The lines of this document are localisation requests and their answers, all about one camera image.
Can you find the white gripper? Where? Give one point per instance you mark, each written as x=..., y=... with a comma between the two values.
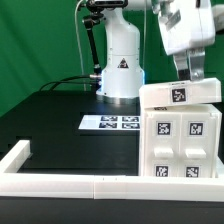
x=187, y=24

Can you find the white cabinet top block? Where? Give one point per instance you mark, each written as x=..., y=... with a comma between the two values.
x=180, y=93

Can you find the white cabinet door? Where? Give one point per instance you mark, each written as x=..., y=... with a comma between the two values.
x=195, y=155
x=161, y=145

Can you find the white cabinet body box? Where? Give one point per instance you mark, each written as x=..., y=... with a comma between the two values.
x=213, y=130

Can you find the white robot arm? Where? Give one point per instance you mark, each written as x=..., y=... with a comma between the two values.
x=122, y=77

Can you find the white marker base sheet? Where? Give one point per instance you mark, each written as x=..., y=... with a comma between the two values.
x=110, y=122

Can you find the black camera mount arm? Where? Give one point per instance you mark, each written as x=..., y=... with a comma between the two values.
x=96, y=16

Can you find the white U-shaped obstacle frame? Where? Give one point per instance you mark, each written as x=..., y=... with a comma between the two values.
x=16, y=184

